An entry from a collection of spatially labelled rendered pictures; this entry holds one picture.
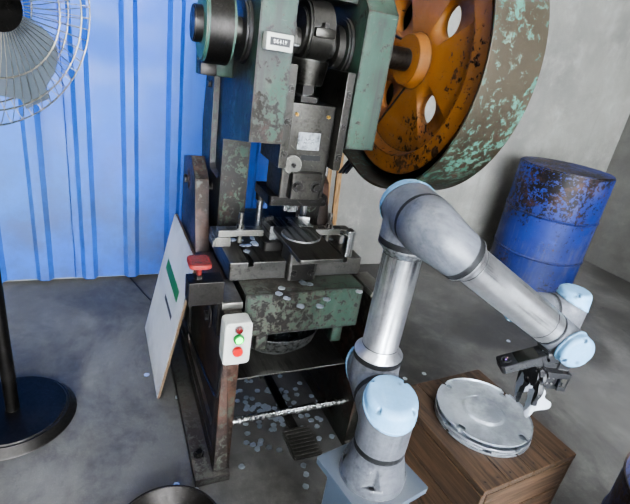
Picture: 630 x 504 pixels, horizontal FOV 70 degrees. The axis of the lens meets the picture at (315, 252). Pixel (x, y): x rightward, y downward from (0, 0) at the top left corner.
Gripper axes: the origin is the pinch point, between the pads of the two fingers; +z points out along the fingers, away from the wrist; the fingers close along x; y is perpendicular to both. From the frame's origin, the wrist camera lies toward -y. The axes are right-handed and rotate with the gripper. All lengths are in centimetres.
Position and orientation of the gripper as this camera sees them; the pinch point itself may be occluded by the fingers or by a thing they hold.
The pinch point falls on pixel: (519, 405)
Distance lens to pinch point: 136.9
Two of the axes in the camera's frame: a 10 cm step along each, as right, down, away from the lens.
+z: -1.4, 9.1, 4.0
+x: 0.0, -4.0, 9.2
